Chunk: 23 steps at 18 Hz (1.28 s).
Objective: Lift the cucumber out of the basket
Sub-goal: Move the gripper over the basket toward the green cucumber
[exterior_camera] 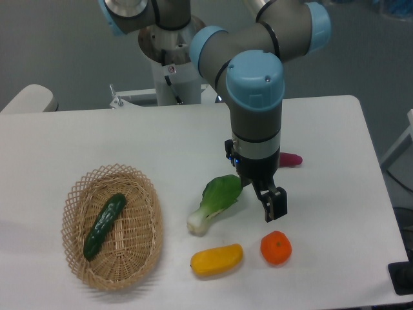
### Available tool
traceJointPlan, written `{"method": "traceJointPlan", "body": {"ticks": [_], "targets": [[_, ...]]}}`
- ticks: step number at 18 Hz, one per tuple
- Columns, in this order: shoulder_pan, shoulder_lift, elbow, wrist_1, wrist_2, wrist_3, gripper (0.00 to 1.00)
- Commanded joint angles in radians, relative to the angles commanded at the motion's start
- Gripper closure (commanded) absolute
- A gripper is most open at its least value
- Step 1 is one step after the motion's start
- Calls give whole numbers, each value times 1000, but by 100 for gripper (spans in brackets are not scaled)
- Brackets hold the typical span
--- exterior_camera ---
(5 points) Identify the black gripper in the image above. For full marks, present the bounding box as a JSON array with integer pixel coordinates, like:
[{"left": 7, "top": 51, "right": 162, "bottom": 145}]
[{"left": 225, "top": 139, "right": 287, "bottom": 222}]

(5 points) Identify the dark green cucumber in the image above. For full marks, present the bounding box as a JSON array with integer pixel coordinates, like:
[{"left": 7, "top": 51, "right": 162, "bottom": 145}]
[{"left": 83, "top": 193, "right": 126, "bottom": 262}]

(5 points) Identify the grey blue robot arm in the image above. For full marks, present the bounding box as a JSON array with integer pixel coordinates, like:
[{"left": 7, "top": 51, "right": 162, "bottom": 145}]
[{"left": 99, "top": 0, "right": 331, "bottom": 222}]

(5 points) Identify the woven wicker basket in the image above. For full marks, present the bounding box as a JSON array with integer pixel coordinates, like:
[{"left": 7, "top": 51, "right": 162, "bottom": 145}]
[{"left": 61, "top": 163, "right": 163, "bottom": 291}]

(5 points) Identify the purple sweet potato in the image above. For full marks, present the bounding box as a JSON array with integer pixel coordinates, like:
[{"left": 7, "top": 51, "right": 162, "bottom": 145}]
[{"left": 279, "top": 152, "right": 303, "bottom": 167}]

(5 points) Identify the orange tangerine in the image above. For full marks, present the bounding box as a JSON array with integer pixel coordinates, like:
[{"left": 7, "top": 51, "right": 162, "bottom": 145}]
[{"left": 260, "top": 231, "right": 292, "bottom": 265}]

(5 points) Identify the green bok choy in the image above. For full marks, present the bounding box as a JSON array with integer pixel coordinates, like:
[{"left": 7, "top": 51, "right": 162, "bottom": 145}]
[{"left": 186, "top": 174, "right": 243, "bottom": 236}]

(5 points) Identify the yellow mango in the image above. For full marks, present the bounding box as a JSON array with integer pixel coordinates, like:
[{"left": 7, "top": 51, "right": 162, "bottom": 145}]
[{"left": 190, "top": 243, "right": 243, "bottom": 277}]

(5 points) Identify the black device at table edge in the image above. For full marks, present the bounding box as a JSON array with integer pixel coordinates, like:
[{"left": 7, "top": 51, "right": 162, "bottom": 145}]
[{"left": 388, "top": 262, "right": 412, "bottom": 296}]

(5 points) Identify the blue object top right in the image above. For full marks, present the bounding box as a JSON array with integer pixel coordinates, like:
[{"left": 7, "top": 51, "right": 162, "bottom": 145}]
[{"left": 383, "top": 0, "right": 412, "bottom": 20}]

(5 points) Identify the white chair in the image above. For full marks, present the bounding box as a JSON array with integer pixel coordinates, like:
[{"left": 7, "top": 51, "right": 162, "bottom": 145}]
[{"left": 1, "top": 84, "right": 59, "bottom": 114}]

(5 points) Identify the white furniture frame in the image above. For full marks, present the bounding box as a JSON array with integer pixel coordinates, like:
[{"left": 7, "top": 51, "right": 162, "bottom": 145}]
[{"left": 379, "top": 110, "right": 412, "bottom": 171}]

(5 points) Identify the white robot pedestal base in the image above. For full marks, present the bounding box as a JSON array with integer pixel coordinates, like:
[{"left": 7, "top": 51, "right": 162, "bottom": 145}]
[{"left": 110, "top": 15, "right": 208, "bottom": 109}]

